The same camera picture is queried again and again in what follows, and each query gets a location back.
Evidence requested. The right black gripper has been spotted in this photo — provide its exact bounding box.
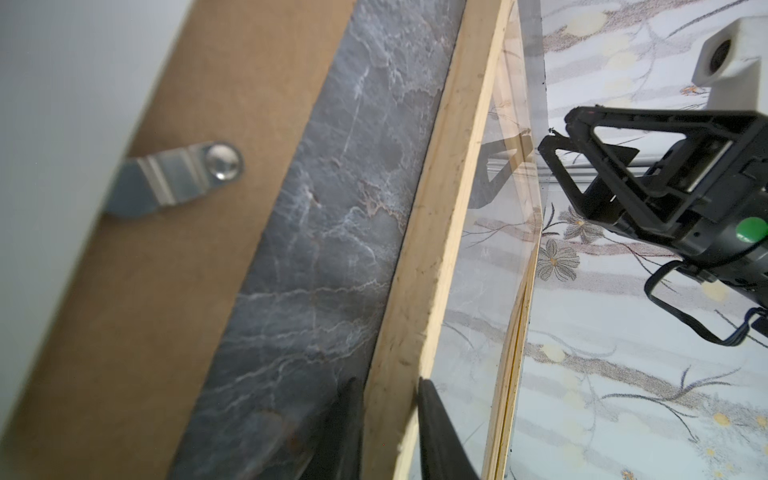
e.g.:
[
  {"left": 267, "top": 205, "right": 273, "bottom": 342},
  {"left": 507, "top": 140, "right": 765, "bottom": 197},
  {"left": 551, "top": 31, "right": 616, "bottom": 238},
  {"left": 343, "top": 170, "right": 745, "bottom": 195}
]
[{"left": 538, "top": 106, "right": 767, "bottom": 288}]

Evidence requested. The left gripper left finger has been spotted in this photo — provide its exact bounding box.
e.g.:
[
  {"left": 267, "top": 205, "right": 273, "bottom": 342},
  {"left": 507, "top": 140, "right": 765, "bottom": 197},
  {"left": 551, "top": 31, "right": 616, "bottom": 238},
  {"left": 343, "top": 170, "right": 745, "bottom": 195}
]
[{"left": 300, "top": 378, "right": 364, "bottom": 480}]

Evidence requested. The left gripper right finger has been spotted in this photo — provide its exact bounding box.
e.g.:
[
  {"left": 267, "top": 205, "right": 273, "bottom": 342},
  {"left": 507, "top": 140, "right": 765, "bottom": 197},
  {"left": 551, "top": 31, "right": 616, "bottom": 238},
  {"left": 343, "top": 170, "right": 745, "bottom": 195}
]
[{"left": 417, "top": 378, "right": 479, "bottom": 480}]

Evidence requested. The clear acrylic sheet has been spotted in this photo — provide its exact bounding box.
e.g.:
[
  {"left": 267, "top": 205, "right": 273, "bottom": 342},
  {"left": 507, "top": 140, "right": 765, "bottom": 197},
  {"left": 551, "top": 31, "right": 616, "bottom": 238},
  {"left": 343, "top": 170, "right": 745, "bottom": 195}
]
[{"left": 429, "top": 1, "right": 542, "bottom": 476}]

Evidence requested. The wooden picture frame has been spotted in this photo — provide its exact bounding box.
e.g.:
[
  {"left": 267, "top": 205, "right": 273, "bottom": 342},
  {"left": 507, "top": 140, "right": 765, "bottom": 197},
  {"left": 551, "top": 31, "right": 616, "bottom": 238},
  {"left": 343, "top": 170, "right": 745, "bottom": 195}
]
[{"left": 361, "top": 1, "right": 543, "bottom": 479}]

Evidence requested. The white mat photo sheet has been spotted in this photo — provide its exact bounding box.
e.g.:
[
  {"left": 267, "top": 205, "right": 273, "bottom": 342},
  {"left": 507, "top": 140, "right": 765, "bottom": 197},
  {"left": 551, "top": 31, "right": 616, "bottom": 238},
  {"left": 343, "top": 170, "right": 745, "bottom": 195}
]
[{"left": 1, "top": 1, "right": 191, "bottom": 423}]

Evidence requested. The metal turn button clip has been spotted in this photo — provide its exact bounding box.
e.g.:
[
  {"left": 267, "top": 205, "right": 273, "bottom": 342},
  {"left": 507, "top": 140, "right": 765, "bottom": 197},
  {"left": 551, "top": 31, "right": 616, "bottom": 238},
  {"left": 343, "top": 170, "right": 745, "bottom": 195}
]
[{"left": 104, "top": 142, "right": 245, "bottom": 219}]

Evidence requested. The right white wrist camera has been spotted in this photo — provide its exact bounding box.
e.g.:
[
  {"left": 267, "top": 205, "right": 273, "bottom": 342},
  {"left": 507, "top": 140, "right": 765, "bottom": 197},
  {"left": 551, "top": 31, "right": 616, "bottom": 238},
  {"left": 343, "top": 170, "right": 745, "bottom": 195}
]
[{"left": 692, "top": 16, "right": 767, "bottom": 114}]

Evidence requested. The brown frame backing board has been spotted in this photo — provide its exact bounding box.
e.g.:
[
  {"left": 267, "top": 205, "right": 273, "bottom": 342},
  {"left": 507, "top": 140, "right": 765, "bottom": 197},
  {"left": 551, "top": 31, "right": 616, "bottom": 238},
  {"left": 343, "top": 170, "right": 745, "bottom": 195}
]
[{"left": 1, "top": 1, "right": 354, "bottom": 479}]

